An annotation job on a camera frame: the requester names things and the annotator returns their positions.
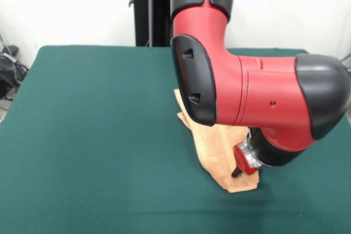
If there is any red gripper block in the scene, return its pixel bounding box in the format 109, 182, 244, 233
232, 145, 258, 178

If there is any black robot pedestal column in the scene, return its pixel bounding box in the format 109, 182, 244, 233
127, 0, 239, 48

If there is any tan terry towel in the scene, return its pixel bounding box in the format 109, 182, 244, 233
173, 88, 260, 193

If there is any dark green table cloth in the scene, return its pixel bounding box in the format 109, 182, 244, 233
0, 44, 351, 234

